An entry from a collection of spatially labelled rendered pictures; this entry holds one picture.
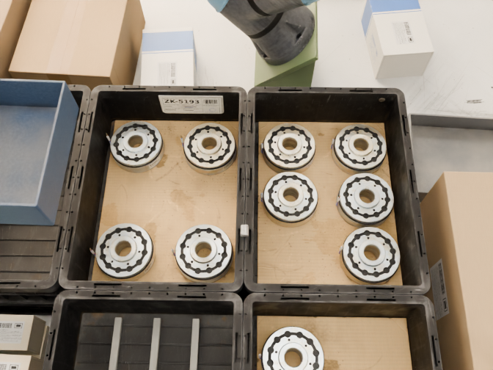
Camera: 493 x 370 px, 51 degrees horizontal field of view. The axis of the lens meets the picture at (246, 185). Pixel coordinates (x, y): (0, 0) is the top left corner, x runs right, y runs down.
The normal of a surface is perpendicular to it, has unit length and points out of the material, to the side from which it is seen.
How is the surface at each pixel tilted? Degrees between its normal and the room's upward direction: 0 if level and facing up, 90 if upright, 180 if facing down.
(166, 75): 0
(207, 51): 0
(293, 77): 90
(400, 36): 0
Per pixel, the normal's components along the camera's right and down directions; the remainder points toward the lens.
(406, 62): 0.09, 0.90
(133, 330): 0.00, -0.43
